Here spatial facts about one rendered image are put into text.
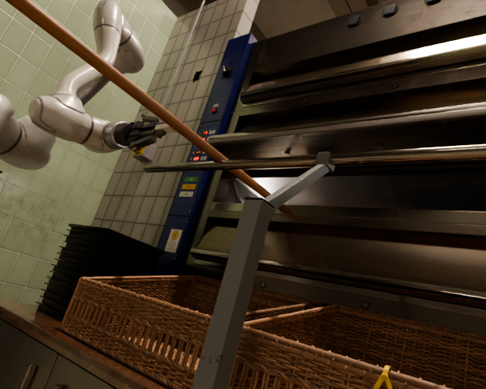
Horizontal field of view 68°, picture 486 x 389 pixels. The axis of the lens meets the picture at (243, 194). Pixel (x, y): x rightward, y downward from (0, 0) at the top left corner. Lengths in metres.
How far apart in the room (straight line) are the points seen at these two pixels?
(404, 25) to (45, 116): 1.32
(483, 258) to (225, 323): 0.75
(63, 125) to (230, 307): 0.82
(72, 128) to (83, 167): 1.03
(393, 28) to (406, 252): 0.90
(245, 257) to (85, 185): 1.72
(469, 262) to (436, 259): 0.08
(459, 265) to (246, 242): 0.67
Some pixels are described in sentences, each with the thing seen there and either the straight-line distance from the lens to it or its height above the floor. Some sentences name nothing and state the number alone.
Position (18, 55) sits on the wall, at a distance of 2.22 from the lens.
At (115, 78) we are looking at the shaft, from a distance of 0.93.
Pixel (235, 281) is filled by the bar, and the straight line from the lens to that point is 0.62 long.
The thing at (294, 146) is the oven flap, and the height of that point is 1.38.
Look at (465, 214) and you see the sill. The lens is 1.17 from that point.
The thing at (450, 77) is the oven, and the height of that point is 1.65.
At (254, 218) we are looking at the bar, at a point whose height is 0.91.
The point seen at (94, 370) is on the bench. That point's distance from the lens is 0.93.
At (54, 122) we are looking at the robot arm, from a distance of 1.22.
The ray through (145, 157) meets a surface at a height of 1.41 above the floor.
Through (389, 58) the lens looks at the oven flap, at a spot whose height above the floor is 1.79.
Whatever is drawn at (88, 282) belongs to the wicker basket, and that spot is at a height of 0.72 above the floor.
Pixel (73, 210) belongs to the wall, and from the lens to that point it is 2.23.
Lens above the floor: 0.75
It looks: 18 degrees up
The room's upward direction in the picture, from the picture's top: 16 degrees clockwise
